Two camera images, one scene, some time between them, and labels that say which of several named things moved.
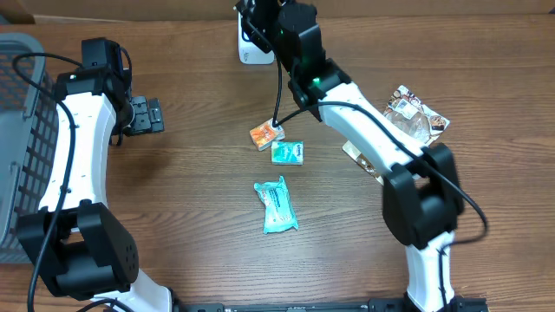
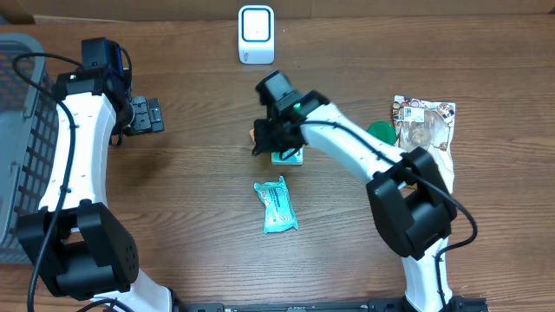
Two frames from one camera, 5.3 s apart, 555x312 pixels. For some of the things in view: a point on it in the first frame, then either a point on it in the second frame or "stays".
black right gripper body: [266, 43] → [273, 138]
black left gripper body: [146, 118] stays
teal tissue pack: [288, 152] stays
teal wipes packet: [278, 210] stays
